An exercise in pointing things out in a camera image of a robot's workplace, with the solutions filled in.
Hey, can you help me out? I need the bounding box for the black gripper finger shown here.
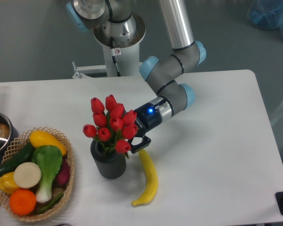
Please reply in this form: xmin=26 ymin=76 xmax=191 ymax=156
xmin=128 ymin=135 xmax=151 ymax=153

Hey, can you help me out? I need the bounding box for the orange fruit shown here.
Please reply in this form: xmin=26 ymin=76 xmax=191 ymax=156
xmin=9 ymin=189 xmax=36 ymax=216

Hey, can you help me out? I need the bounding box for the red tulip bouquet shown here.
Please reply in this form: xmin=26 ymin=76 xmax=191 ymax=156
xmin=83 ymin=94 xmax=139 ymax=157

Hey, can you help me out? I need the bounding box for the green bok choy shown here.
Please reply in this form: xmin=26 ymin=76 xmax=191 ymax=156
xmin=32 ymin=145 xmax=62 ymax=203

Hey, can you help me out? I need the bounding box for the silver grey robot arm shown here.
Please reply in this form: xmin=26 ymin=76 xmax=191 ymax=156
xmin=66 ymin=0 xmax=206 ymax=153

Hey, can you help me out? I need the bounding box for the yellow plastic banana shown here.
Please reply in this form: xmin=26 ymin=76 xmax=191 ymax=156
xmin=131 ymin=149 xmax=158 ymax=207

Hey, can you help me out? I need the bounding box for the yellow bell pepper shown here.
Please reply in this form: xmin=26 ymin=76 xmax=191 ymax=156
xmin=0 ymin=172 xmax=20 ymax=194

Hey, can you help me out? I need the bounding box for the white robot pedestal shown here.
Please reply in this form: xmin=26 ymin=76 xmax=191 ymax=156
xmin=73 ymin=12 xmax=146 ymax=78

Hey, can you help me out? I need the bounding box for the white round radish slice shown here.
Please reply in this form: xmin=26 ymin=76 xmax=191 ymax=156
xmin=13 ymin=162 xmax=42 ymax=188

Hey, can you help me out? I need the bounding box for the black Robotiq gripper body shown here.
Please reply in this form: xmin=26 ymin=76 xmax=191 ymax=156
xmin=134 ymin=103 xmax=162 ymax=137

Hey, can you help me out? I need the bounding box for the purple red onion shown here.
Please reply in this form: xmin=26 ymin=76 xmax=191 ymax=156
xmin=55 ymin=159 xmax=70 ymax=186

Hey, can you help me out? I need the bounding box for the blue plastic bag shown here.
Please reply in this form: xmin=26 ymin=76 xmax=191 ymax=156
xmin=248 ymin=0 xmax=283 ymax=38

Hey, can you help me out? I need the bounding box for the dark grey ribbed vase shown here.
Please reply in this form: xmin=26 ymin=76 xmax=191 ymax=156
xmin=91 ymin=140 xmax=126 ymax=179

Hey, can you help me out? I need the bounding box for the woven wicker basket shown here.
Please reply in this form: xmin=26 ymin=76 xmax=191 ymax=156
xmin=0 ymin=127 xmax=75 ymax=222

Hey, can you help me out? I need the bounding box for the dark green cucumber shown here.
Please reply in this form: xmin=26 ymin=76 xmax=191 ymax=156
xmin=0 ymin=141 xmax=35 ymax=177

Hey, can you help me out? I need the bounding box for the green chili pepper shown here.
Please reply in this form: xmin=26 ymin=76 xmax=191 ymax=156
xmin=35 ymin=193 xmax=64 ymax=215

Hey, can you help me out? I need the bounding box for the yellow squash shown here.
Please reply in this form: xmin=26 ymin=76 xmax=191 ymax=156
xmin=29 ymin=130 xmax=67 ymax=156

